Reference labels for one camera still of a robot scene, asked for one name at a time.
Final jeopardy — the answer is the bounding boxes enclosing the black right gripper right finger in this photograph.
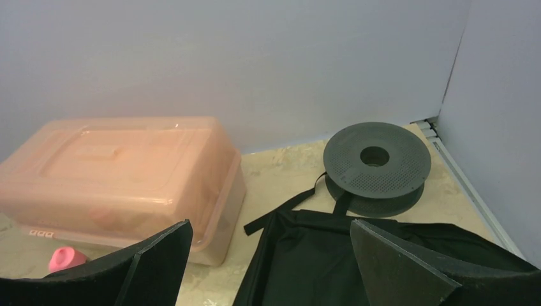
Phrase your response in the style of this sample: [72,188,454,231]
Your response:
[350,219,540,305]

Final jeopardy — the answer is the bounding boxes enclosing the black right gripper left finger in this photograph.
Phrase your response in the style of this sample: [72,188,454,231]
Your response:
[1,220,193,305]

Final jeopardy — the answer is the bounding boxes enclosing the pink capped small bottle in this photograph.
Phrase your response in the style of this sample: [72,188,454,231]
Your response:
[48,247,88,273]

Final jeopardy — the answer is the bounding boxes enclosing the black fabric student bag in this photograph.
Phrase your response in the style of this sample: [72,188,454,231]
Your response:
[232,172,538,306]

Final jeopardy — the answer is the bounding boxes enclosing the translucent orange plastic storage box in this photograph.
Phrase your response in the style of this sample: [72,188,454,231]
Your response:
[1,117,246,266]

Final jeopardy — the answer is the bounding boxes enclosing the dark grey filament spool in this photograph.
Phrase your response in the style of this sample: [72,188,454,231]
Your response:
[323,122,431,218]

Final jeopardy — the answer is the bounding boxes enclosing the aluminium table edge rail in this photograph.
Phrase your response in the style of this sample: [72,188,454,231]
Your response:
[413,120,526,259]

